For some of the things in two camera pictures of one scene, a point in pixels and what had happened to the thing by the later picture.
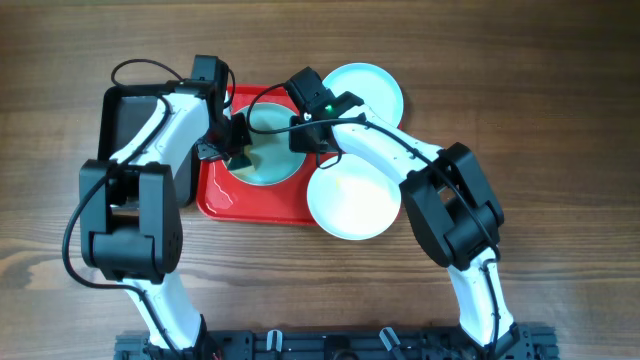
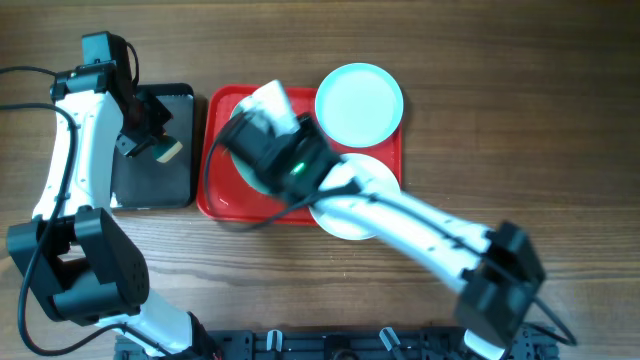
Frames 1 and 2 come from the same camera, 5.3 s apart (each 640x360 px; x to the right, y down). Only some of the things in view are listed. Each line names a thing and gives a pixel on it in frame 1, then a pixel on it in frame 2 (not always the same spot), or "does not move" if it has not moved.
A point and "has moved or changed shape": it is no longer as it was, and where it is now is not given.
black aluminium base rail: (526, 342) does not move
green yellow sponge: (245, 162) has moved or changed shape
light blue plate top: (375, 87) does not move
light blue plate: (276, 163) has moved or changed shape
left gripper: (242, 127) to (162, 118)
